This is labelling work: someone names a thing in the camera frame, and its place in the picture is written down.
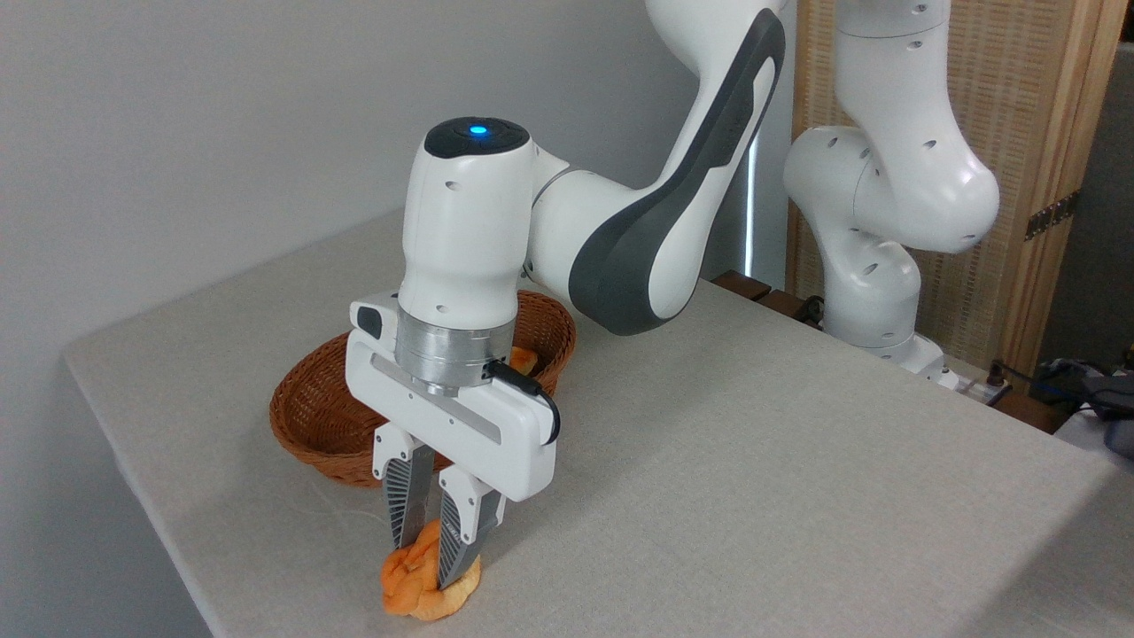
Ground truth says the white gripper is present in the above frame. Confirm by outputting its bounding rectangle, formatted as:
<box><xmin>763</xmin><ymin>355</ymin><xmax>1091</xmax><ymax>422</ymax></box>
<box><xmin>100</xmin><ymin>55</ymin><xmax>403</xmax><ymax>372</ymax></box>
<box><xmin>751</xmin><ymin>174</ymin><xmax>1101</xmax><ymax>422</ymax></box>
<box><xmin>345</xmin><ymin>291</ymin><xmax>559</xmax><ymax>590</ymax></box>

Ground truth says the round orange bread bun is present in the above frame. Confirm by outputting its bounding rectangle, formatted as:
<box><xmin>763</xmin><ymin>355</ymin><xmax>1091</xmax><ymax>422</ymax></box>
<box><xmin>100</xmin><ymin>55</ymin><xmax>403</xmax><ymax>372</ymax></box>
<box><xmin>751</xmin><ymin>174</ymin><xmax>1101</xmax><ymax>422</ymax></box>
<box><xmin>380</xmin><ymin>518</ymin><xmax>483</xmax><ymax>621</ymax></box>

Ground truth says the brown wicker oval basket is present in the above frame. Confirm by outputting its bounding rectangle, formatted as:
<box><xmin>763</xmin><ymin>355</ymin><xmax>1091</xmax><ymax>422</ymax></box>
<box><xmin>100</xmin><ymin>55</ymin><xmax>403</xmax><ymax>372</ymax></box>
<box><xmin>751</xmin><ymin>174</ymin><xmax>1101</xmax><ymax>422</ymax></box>
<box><xmin>269</xmin><ymin>291</ymin><xmax>578</xmax><ymax>488</ymax></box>

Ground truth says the silver metal wrist flange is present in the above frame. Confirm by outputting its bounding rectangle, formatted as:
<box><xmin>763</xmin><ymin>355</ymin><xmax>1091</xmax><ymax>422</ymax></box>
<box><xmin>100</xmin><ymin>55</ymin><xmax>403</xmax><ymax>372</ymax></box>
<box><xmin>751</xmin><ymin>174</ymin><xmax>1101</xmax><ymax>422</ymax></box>
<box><xmin>394</xmin><ymin>306</ymin><xmax>517</xmax><ymax>397</ymax></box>

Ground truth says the grey linen tablecloth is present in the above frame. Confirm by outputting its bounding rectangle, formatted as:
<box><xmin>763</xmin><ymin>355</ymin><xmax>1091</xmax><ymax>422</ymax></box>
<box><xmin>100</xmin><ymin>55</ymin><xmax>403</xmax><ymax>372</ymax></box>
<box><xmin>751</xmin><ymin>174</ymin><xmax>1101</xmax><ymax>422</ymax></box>
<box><xmin>62</xmin><ymin>208</ymin><xmax>1134</xmax><ymax>638</ymax></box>

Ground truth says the metal screen hinge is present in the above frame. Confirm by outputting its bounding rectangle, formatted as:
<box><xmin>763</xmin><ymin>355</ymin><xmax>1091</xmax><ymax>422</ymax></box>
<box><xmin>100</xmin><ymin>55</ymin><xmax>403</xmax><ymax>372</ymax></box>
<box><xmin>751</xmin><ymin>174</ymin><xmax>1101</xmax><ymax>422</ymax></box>
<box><xmin>1025</xmin><ymin>190</ymin><xmax>1081</xmax><ymax>242</ymax></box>

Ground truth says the dark blue grey bundle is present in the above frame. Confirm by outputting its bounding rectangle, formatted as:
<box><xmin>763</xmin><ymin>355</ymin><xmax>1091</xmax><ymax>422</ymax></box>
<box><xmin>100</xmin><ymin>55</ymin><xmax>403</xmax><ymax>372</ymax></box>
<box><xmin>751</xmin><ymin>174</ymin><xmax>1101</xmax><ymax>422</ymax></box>
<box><xmin>1032</xmin><ymin>357</ymin><xmax>1134</xmax><ymax>460</ymax></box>

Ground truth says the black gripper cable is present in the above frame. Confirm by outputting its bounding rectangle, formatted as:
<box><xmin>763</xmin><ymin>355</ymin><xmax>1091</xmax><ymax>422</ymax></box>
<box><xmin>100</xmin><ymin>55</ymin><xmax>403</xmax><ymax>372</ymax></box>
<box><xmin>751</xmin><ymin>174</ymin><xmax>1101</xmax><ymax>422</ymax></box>
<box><xmin>485</xmin><ymin>359</ymin><xmax>563</xmax><ymax>446</ymax></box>

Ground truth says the black plug with cable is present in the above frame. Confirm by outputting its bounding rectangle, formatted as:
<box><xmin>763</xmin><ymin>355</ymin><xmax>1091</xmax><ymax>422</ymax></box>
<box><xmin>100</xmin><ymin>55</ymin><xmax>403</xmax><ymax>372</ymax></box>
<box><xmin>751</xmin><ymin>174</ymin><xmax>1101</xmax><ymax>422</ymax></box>
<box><xmin>986</xmin><ymin>358</ymin><xmax>1064</xmax><ymax>397</ymax></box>

